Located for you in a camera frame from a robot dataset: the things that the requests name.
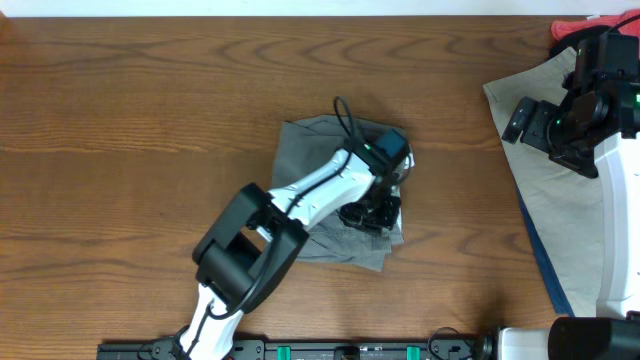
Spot black garment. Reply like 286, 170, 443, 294
548, 25, 610, 59

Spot beige khaki shorts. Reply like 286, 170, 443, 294
483, 48, 604, 317

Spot red garment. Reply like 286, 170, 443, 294
551, 9, 639, 40

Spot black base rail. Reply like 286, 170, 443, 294
96, 328, 498, 360

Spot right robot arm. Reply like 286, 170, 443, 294
473, 30, 639, 360

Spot grey shorts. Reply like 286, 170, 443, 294
271, 115, 404, 272

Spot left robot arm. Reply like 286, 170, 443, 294
137, 130, 410, 359

